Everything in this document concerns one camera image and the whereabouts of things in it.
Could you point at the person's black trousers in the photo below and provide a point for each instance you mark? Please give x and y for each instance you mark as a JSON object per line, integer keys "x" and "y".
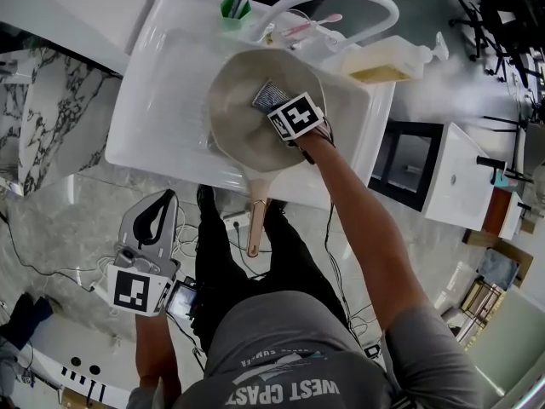
{"x": 238, "y": 279}

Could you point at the black office chair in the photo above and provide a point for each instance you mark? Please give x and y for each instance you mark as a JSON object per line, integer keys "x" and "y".
{"x": 506, "y": 19}

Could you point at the translucent soap dispenser bottle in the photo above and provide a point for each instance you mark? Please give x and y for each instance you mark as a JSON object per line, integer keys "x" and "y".
{"x": 383, "y": 53}

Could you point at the black framed cabinet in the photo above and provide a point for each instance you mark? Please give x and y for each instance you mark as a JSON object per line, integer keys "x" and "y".
{"x": 404, "y": 164}

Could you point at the person's left forearm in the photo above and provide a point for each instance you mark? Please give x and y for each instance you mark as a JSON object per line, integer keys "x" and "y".
{"x": 155, "y": 347}

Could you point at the person's grey printed shirt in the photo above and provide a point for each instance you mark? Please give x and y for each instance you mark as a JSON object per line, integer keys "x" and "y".
{"x": 306, "y": 356}

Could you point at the yellow sponge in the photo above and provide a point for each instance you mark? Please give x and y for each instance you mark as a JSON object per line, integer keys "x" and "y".
{"x": 379, "y": 75}

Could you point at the black device with screen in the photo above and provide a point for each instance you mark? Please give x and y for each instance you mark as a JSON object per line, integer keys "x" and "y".
{"x": 182, "y": 298}

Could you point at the white power strip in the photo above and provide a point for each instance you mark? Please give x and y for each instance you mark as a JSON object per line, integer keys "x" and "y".
{"x": 236, "y": 222}

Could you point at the marble patterned counter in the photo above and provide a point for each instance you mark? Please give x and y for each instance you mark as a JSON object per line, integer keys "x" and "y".
{"x": 55, "y": 117}

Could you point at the green toothbrush cup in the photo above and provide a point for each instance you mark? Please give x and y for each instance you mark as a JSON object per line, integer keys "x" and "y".
{"x": 235, "y": 19}

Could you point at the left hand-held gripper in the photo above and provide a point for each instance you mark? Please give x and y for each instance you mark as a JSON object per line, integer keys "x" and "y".
{"x": 134, "y": 290}

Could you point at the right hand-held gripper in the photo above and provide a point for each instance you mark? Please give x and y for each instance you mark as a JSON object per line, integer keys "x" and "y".
{"x": 298, "y": 117}

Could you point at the black basin tap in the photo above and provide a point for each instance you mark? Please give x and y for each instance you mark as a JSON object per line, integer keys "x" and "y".
{"x": 487, "y": 161}

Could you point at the person's black shoe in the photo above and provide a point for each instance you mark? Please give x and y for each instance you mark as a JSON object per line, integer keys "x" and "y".
{"x": 205, "y": 196}

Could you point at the white ceramic sink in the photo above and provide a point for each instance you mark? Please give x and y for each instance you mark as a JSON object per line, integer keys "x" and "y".
{"x": 166, "y": 100}

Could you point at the grey striped scrubber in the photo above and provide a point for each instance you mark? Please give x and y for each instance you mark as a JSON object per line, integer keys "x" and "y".
{"x": 269, "y": 95}

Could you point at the person's right forearm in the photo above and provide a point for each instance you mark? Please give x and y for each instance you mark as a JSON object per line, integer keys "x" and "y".
{"x": 366, "y": 237}

